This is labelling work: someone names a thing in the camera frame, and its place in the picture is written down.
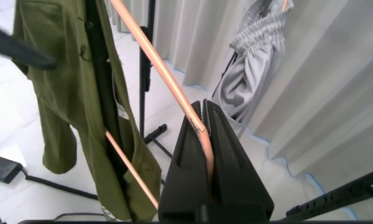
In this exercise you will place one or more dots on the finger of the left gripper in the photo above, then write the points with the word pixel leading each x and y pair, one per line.
pixel 18 48

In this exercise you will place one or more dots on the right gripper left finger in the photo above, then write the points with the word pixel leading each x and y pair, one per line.
pixel 183 180

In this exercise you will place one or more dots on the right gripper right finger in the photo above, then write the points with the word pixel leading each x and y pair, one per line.
pixel 239 180

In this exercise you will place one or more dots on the green garment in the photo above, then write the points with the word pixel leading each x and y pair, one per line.
pixel 65 77

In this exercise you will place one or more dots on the pale grey shorts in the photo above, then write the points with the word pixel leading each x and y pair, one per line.
pixel 251 74

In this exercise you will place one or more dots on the pink clothes hanger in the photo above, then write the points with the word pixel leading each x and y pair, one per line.
pixel 284 5
pixel 161 67

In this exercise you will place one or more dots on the white curtain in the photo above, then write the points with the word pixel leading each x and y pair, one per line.
pixel 329 93

